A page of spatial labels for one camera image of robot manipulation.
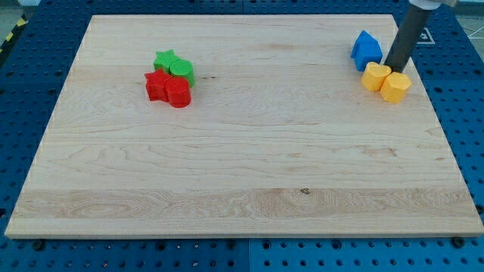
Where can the red cylinder block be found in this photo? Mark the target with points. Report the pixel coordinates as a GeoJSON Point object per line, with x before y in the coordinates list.
{"type": "Point", "coordinates": [178, 92]}

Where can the red star block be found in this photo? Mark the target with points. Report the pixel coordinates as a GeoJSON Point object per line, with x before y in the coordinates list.
{"type": "Point", "coordinates": [156, 85]}

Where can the green cylinder block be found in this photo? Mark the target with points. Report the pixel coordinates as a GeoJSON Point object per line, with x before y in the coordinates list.
{"type": "Point", "coordinates": [183, 68]}

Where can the yellow black hazard tape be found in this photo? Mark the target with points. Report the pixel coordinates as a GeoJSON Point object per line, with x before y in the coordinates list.
{"type": "Point", "coordinates": [14, 34]}

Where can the blue house-shaped block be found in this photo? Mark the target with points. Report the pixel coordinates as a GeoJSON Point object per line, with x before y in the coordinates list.
{"type": "Point", "coordinates": [365, 50]}

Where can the green star block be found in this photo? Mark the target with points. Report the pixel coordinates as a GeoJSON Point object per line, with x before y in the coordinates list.
{"type": "Point", "coordinates": [164, 60]}

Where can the yellow heart-shaped block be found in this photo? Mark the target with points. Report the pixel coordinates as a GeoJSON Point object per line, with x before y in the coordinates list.
{"type": "Point", "coordinates": [374, 76]}

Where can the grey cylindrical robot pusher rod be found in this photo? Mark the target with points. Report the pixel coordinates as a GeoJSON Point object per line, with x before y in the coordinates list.
{"type": "Point", "coordinates": [407, 37]}

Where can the yellow hexagon block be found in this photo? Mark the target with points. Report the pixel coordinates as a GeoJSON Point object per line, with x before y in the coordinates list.
{"type": "Point", "coordinates": [395, 87]}

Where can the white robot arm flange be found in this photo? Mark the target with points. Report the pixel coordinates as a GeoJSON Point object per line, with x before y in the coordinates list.
{"type": "Point", "coordinates": [430, 5]}

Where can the light wooden board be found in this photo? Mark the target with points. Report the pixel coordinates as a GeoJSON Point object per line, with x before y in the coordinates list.
{"type": "Point", "coordinates": [280, 139]}

